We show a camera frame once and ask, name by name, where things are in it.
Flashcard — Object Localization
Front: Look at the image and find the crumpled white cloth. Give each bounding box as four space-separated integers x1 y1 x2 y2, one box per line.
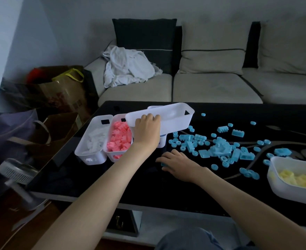
102 45 163 88

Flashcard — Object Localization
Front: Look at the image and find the purple bag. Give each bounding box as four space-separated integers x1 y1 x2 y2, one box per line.
0 109 39 198

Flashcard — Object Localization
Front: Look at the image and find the pile of white blocks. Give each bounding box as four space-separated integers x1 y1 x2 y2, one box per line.
84 127 108 163

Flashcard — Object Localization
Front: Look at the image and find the pile of colorful blocks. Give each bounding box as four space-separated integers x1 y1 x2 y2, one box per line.
161 113 292 181

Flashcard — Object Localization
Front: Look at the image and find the person's right forearm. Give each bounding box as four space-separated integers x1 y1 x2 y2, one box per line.
194 166 306 250

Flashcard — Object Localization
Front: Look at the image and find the white fan cable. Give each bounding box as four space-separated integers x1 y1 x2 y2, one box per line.
1 202 52 250

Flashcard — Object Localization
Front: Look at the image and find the small white fan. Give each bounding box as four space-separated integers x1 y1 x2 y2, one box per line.
0 158 48 211

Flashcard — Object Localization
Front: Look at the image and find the person's left leg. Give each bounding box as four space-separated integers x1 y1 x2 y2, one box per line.
155 227 224 250

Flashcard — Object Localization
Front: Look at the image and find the person's right hand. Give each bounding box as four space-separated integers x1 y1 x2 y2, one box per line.
155 149 208 183

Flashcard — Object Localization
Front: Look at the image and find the glossy brown shopping bag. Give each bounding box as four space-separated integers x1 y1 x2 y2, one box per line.
0 65 99 123

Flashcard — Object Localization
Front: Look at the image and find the person's left hand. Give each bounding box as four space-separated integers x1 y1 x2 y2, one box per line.
131 114 161 155

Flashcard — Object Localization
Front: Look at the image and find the black glass coffee table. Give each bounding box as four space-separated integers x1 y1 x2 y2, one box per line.
26 101 306 237

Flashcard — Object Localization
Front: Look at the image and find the grey sofa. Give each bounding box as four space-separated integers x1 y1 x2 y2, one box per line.
84 18 306 107

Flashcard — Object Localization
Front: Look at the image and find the brown paper bag white handle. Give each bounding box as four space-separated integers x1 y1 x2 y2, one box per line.
8 112 80 164

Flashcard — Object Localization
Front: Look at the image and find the red object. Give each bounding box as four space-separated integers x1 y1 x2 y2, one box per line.
26 68 45 84

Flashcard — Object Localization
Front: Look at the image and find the yellow bag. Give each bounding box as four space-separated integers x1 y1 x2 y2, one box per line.
51 68 85 83

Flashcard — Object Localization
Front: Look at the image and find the beige back cushion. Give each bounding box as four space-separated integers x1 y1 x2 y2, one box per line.
178 22 252 75
257 19 306 77

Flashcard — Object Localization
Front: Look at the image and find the dark back cushion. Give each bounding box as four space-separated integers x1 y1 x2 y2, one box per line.
112 18 177 75

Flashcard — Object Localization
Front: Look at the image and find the person's left forearm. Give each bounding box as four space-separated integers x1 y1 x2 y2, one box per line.
32 147 153 250

